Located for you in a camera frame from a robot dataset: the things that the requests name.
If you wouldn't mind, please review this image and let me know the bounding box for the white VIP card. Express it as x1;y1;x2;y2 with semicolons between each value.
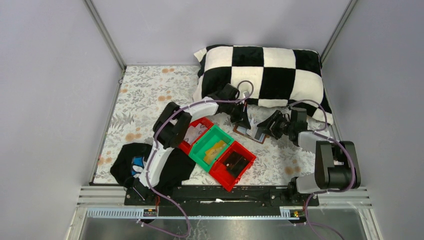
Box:
183;123;208;145

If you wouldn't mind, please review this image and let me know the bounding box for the red bin with white cards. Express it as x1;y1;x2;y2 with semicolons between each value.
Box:
179;117;214;155

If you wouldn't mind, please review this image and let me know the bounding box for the brown leather card holder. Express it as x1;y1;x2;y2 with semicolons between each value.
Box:
233;118;269;144

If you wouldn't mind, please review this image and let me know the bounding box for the black card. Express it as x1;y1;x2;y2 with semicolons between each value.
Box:
223;152;249;178

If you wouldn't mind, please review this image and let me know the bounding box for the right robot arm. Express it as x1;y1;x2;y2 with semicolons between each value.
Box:
256;107;361;198

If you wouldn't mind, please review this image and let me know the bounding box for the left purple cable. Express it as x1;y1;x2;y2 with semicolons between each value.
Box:
135;80;255;238

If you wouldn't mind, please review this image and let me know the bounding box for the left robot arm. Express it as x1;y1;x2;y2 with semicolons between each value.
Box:
132;80;254;202

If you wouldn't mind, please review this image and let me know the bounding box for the black cloth with blue print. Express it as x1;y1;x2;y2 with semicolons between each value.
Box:
110;143;196;195

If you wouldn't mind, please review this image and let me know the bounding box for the floral tablecloth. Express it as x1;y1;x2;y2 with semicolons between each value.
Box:
93;65;315;186

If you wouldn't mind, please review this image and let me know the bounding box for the green plastic bin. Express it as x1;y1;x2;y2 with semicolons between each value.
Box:
188;125;235;173

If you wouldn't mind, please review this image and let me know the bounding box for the yellow card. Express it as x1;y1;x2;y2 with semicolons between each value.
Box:
203;140;227;165

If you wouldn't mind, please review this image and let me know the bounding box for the black white checkered pillow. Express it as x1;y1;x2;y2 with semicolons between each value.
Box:
193;44;334;125

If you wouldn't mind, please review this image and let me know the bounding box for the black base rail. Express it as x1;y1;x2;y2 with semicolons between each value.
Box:
124;185;321;208

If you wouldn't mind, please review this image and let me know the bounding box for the red bin with black cards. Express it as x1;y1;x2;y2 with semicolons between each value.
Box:
209;141;257;192

